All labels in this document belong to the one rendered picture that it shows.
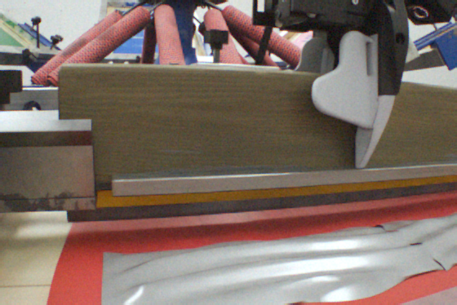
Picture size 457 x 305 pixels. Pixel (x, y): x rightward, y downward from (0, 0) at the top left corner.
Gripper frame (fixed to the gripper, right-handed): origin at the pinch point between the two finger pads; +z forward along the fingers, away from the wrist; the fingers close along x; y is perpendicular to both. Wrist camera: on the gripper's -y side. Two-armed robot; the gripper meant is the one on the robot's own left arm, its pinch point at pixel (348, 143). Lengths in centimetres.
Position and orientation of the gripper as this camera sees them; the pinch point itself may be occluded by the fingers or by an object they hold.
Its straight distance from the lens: 28.7
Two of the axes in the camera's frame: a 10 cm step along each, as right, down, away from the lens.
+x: 3.0, 2.0, -9.3
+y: -9.5, 0.2, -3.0
